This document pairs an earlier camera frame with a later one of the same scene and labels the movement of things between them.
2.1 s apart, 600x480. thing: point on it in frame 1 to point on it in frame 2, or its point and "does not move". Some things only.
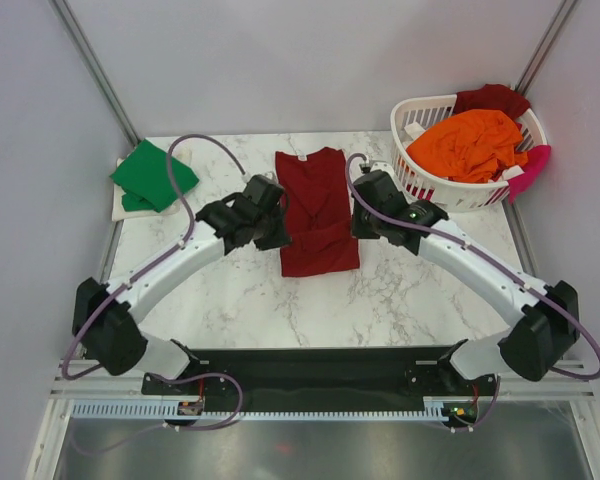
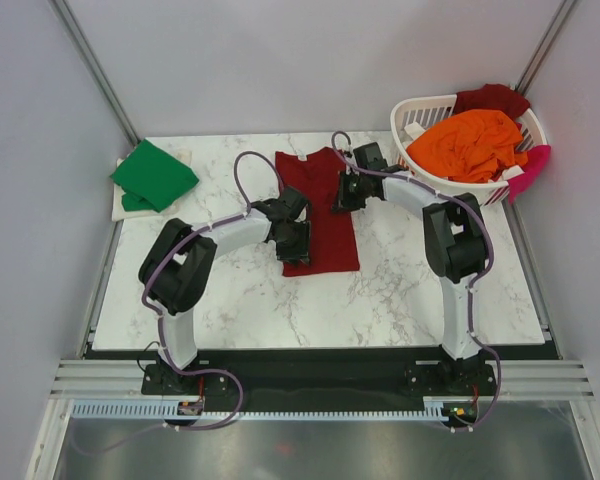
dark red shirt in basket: [495, 97] does not move
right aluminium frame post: [559, 20] does not move
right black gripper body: [364, 229] to [353, 193]
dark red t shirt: [319, 213] does not move
